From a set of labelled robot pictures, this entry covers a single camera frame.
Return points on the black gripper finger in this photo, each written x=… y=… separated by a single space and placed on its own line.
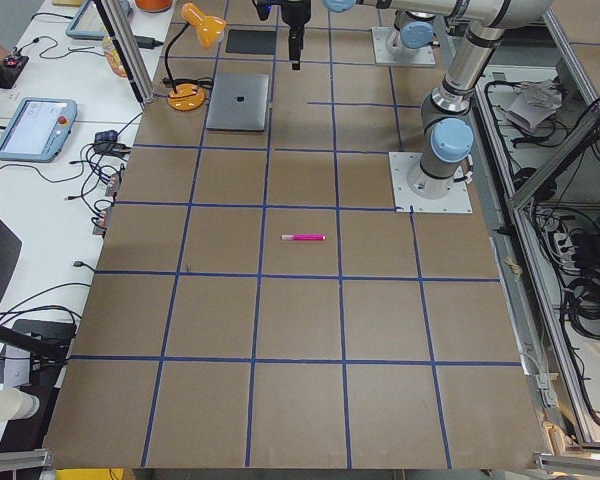
x=292 y=47
x=299 y=45

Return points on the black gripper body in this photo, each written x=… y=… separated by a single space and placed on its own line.
x=295 y=13

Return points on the pink highlighter pen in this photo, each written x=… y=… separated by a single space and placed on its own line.
x=303 y=237

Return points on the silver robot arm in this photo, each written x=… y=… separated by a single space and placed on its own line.
x=401 y=17
x=448 y=138

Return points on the black mousepad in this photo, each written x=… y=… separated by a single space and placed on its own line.
x=253 y=42

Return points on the silver closed laptop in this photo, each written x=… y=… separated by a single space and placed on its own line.
x=238 y=102

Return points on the orange desk lamp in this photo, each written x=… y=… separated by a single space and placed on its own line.
x=189 y=94

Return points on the orange round object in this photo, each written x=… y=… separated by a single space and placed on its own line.
x=153 y=6

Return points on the black power adapter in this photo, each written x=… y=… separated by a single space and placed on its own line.
x=145 y=42

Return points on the orange drink bottle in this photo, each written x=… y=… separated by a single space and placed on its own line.
x=112 y=57

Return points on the blue far teach pendant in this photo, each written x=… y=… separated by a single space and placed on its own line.
x=86 y=23

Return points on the blue teach pendant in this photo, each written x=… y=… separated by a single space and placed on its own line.
x=38 y=130
x=86 y=23

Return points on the black usb hub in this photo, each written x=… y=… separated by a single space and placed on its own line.
x=106 y=143

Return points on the crumpled grey cloth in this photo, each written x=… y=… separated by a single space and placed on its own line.
x=535 y=103

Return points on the blue near teach pendant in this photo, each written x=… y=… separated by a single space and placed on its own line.
x=38 y=130

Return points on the black red emergency button box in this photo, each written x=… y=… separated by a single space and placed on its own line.
x=15 y=62

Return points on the white power strip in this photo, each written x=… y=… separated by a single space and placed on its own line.
x=562 y=246

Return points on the white paper cup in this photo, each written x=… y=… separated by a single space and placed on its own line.
x=17 y=405

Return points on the aluminium frame post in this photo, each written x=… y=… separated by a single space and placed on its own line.
x=119 y=30

